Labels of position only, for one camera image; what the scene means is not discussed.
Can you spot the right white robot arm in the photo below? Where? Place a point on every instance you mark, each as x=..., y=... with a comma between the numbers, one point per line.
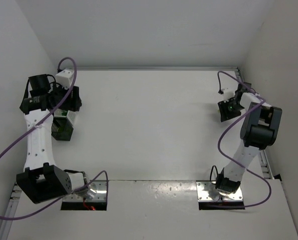
x=259, y=130

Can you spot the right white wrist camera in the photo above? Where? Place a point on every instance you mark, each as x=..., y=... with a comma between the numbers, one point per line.
x=227, y=94

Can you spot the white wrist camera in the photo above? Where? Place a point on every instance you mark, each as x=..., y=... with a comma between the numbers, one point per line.
x=227, y=94
x=65, y=77

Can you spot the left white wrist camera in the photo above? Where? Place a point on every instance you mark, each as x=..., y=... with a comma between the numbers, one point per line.
x=65, y=77

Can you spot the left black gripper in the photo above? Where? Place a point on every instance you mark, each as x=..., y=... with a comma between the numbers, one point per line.
x=62, y=128

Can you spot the black slotted container near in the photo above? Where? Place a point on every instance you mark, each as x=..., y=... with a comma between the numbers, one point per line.
x=58, y=125

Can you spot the white slotted container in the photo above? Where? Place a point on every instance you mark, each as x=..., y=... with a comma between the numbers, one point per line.
x=71, y=115

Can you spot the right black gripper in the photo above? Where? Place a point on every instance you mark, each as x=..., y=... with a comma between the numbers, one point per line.
x=228, y=111

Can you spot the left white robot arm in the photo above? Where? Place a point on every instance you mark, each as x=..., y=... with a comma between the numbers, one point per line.
x=49, y=110

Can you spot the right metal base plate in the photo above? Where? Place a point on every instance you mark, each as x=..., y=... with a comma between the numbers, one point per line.
x=207, y=193

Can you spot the metal base plate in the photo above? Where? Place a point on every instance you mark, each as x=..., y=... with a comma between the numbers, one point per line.
x=207, y=193
x=95, y=192

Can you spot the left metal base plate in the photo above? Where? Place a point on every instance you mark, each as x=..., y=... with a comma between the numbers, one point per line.
x=95, y=192

